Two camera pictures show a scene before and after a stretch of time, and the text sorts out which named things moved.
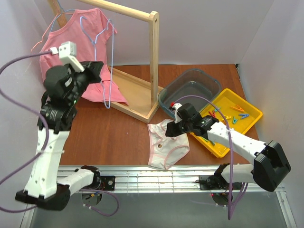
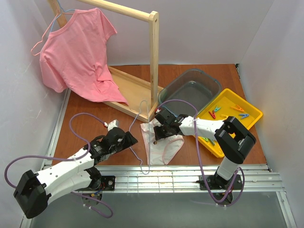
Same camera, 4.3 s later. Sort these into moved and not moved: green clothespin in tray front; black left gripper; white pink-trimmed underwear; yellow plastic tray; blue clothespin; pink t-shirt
Moved: black left gripper; white pink-trimmed underwear
Not moved: blue clothespin; yellow plastic tray; green clothespin in tray front; pink t-shirt
